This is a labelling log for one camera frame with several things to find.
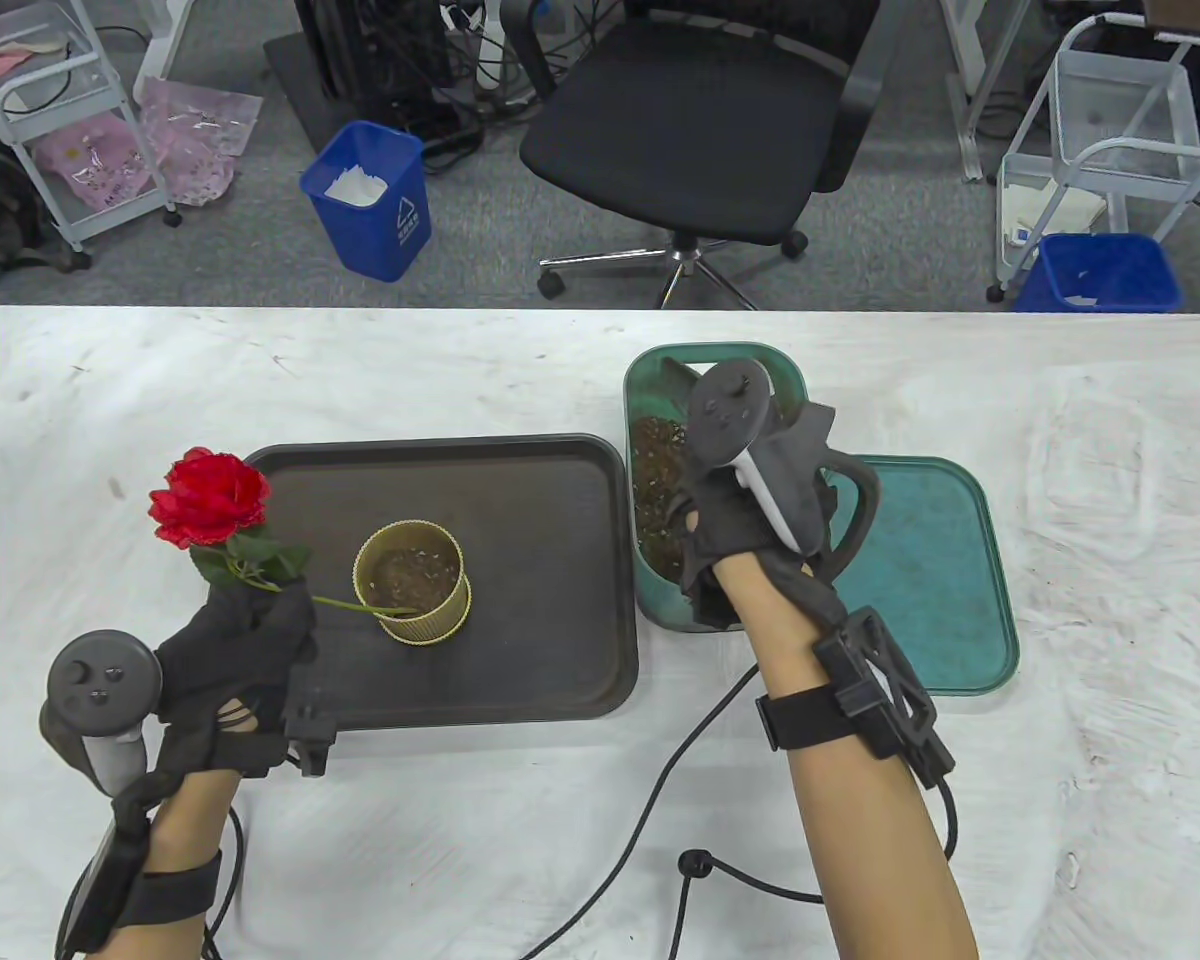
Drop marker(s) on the white crumpled paper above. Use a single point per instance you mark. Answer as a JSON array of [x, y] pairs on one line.
[[355, 188]]

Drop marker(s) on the dark brown plastic tray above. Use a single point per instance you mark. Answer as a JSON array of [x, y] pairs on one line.
[[540, 560]]

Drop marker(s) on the black computer tower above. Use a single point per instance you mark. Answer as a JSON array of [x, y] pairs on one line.
[[370, 50]]

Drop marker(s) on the person's right hand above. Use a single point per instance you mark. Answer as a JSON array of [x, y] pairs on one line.
[[730, 530]]

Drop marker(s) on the green plastic bin lid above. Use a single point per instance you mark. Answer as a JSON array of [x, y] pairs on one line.
[[950, 580]]

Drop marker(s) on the brown potting mix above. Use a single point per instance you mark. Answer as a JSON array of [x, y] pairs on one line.
[[655, 480], [415, 575]]

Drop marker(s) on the grey handheld controller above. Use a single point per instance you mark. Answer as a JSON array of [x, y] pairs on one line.
[[730, 410], [95, 675]]

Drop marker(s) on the person's left hand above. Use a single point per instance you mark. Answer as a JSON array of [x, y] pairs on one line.
[[230, 655]]

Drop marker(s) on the yellow ribbed flower pot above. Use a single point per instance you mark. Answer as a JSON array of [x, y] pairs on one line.
[[420, 628]]

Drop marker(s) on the person's right forearm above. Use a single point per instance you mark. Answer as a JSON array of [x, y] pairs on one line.
[[860, 820]]

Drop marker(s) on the pink plastic bag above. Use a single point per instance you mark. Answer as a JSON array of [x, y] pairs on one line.
[[95, 160], [200, 140]]

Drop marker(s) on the black office chair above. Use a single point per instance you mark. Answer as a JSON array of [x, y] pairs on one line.
[[680, 140]]

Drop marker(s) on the red artificial rose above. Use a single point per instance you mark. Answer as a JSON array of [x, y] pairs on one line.
[[210, 495]]

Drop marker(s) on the black floor mat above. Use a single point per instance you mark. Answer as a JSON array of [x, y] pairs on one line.
[[295, 90]]

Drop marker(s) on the person's left forearm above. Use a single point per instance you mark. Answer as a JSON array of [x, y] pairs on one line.
[[185, 820]]

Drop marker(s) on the green plastic bin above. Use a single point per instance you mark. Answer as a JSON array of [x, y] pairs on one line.
[[650, 395]]

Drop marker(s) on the blue waste bin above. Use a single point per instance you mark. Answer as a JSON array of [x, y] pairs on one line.
[[1100, 275], [370, 225]]

